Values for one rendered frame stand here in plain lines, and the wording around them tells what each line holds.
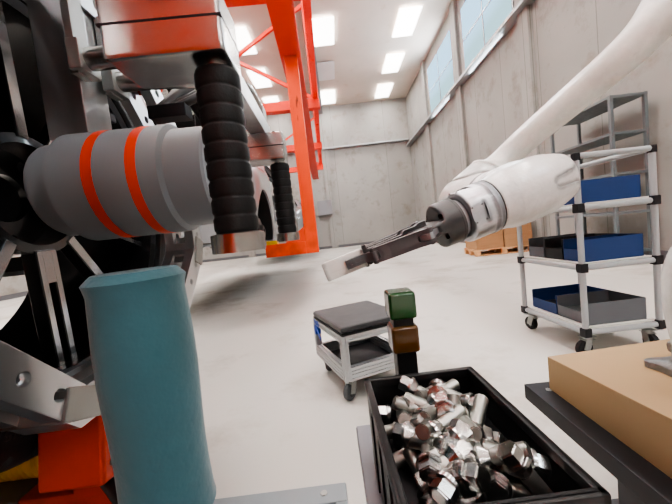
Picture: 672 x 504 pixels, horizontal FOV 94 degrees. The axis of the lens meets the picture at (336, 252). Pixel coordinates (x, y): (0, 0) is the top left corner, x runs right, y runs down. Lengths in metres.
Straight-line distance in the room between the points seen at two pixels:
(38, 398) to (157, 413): 0.11
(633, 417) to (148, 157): 0.88
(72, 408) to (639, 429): 0.85
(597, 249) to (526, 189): 1.46
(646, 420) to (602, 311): 1.29
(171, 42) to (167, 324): 0.23
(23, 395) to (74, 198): 0.21
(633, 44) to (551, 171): 0.28
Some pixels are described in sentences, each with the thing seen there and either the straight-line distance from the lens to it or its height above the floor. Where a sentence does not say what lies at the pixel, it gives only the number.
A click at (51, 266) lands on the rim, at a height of 0.75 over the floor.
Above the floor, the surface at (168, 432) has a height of 0.59.
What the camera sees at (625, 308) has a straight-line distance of 2.15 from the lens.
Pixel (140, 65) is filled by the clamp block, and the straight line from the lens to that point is 0.32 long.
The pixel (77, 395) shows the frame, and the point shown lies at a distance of 0.45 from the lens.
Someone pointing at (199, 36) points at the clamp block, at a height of 0.91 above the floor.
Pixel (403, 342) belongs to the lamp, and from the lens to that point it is 0.48.
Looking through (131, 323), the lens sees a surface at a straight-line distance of 0.34.
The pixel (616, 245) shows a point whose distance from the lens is 2.07.
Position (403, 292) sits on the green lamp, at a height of 0.66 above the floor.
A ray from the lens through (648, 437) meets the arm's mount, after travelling 0.83.
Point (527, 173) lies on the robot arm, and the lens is 0.58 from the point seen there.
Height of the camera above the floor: 0.76
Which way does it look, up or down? 4 degrees down
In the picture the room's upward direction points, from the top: 6 degrees counter-clockwise
